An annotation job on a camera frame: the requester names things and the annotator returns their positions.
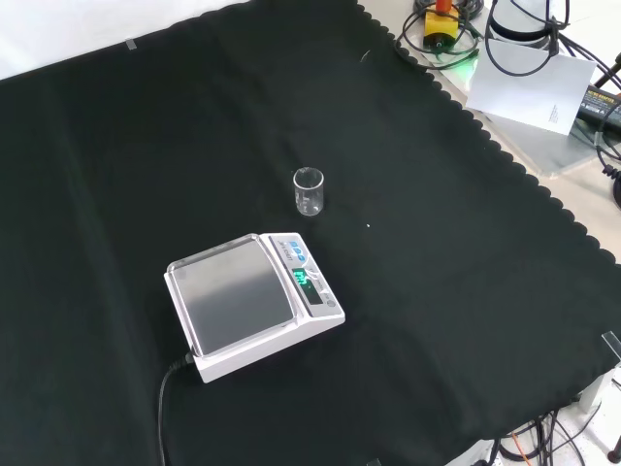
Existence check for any white paper sheet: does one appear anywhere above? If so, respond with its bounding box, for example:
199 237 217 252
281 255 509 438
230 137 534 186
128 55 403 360
464 37 598 136

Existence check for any black power adapter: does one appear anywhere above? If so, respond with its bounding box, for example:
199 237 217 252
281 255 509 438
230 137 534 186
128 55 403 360
574 84 621 143

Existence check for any black balance power cable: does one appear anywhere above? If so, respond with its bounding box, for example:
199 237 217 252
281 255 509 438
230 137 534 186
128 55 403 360
155 352 196 466

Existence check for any black bench cloth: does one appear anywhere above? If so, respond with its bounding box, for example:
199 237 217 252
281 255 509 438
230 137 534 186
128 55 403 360
0 0 621 466

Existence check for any white electronic balance, steel pan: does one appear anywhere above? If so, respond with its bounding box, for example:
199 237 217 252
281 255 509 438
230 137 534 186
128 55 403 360
163 231 346 384

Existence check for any orange cable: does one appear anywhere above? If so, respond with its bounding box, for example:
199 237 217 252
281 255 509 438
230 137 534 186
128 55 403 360
507 430 531 461

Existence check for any yellow stop button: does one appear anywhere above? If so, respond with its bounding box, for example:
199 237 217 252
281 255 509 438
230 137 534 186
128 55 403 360
423 0 461 52

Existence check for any small clear glass beaker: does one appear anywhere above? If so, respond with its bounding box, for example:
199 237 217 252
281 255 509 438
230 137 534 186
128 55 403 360
292 166 325 218

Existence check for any pale board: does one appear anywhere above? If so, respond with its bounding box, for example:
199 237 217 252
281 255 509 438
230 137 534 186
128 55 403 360
464 104 608 179

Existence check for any white frame bracket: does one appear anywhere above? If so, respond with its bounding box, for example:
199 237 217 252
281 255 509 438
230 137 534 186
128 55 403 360
576 361 621 419

